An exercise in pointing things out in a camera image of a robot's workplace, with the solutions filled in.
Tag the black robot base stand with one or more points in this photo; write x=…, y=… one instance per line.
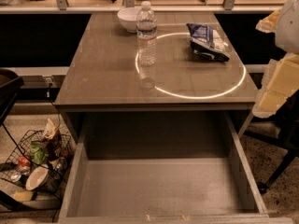
x=287, y=119

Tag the grey wooden drawer cabinet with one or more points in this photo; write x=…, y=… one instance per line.
x=105, y=74

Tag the crushed silver can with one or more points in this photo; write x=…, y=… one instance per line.
x=15, y=176

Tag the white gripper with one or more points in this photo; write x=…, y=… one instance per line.
x=289, y=32

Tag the green snack bag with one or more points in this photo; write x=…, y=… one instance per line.
x=37, y=154

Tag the white bowl in basket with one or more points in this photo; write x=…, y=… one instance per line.
x=38, y=177

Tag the clear plastic water bottle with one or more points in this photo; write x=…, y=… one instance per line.
x=146, y=26

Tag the red soda can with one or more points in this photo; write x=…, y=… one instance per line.
x=24, y=164

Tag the black wire basket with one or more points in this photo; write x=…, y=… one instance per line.
x=57, y=167

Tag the blue white chip bag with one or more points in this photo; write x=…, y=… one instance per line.
x=207, y=43

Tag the open grey top drawer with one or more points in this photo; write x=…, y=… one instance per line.
x=161, y=168

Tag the white ceramic bowl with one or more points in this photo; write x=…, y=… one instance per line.
x=127, y=18

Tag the brown snack bag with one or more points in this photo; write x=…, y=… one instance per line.
x=51, y=140

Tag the yellow sponge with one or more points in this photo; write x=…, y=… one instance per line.
x=23, y=196

